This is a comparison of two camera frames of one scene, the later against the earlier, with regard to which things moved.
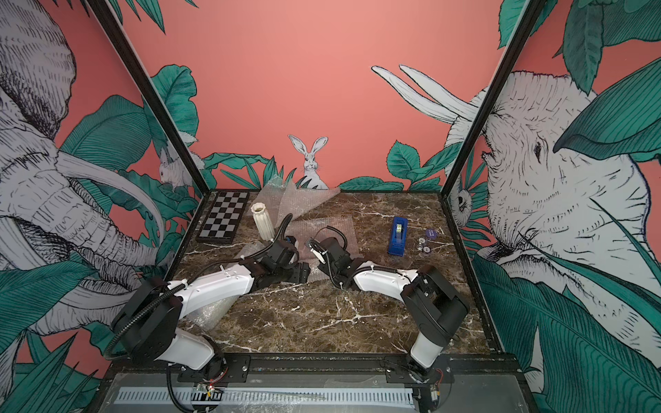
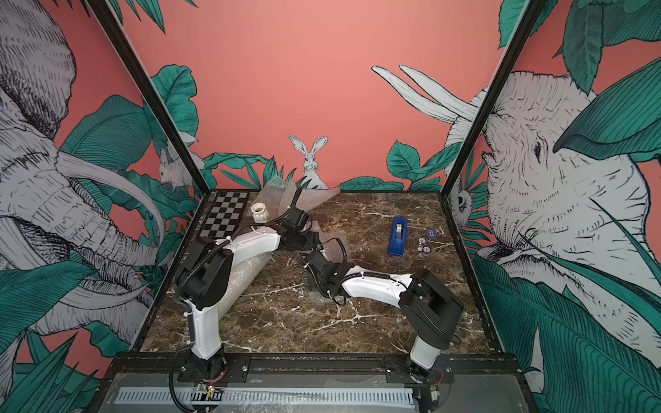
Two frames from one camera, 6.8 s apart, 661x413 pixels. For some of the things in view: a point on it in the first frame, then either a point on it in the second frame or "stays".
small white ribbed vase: x=263 y=222 stays
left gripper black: x=297 y=275 -> x=311 y=242
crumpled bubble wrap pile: x=284 y=199 stays
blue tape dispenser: x=398 y=237 stays
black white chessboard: x=225 y=218 stays
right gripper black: x=324 y=269 -> x=310 y=281
